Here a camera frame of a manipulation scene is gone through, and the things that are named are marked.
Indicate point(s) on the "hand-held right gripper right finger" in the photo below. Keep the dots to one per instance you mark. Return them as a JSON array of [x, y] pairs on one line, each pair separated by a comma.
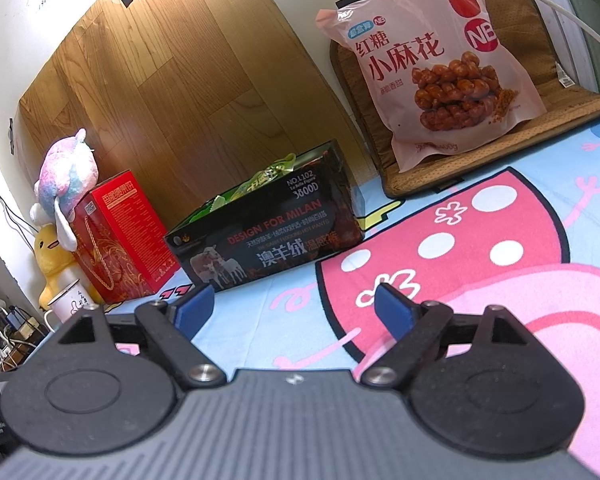
[[392, 310]]

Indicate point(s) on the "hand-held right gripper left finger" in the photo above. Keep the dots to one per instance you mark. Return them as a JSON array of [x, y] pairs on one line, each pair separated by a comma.
[[195, 310]]

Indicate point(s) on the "black cardboard box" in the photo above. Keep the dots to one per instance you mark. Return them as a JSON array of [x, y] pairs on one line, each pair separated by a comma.
[[280, 240]]

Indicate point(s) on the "power strip with plugs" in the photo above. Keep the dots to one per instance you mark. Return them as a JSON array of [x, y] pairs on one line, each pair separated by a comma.
[[12, 345]]

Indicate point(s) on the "red gift box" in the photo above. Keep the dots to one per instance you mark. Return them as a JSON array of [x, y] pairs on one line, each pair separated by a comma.
[[125, 240]]

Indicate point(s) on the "white enamel mug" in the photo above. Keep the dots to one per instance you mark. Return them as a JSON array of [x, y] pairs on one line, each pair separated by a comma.
[[72, 305]]

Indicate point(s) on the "yellow duck plush toy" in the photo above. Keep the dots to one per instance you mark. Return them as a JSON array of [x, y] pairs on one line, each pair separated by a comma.
[[55, 265]]

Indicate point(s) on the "pink blue plush toy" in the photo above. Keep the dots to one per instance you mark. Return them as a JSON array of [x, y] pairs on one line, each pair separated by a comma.
[[65, 175]]

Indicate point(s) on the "wooden board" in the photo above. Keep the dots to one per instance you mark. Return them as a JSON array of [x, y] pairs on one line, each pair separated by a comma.
[[180, 85]]

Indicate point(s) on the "brown seat cushion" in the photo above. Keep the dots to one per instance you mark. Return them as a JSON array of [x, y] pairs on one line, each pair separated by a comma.
[[575, 100]]

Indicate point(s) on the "pink fried twist snack bag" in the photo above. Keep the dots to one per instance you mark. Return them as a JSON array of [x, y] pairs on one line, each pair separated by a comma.
[[430, 25]]

